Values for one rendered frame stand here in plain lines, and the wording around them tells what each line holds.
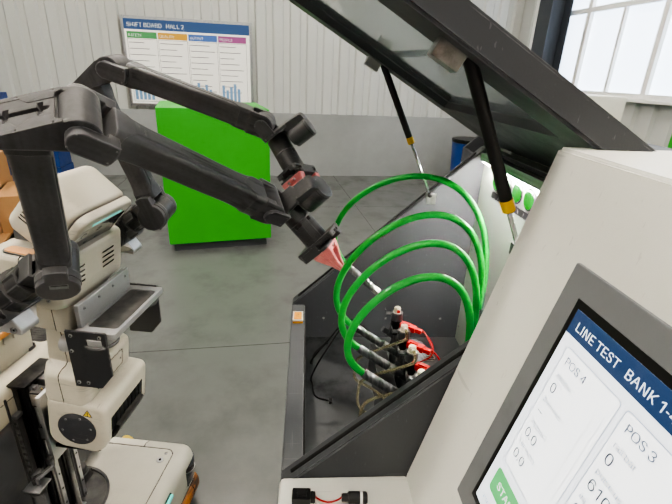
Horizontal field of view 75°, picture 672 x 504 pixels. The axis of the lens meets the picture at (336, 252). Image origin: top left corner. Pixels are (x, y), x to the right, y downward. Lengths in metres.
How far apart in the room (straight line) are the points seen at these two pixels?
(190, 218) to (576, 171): 3.89
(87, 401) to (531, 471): 1.09
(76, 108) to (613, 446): 0.73
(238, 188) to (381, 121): 6.82
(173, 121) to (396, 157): 4.57
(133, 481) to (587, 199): 1.67
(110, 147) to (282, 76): 6.67
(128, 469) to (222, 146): 2.90
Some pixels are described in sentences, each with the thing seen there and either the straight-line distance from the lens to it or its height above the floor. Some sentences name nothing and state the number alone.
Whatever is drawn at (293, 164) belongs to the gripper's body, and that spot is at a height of 1.41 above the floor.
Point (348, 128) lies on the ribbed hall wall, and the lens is 7.50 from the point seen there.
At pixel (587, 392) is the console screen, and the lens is 0.50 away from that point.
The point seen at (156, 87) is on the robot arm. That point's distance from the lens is 1.23.
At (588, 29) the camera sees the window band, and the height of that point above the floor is 2.28.
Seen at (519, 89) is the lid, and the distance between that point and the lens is 0.59.
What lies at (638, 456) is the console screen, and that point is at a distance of 0.46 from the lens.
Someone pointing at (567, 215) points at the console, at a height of 1.48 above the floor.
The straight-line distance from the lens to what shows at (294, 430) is 0.97.
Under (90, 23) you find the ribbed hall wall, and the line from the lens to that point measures 7.65.
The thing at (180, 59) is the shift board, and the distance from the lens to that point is 7.33.
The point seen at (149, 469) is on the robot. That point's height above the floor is 0.28.
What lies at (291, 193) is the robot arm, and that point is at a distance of 0.94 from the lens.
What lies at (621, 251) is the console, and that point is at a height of 1.48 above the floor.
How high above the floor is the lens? 1.63
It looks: 22 degrees down
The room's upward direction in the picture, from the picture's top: 3 degrees clockwise
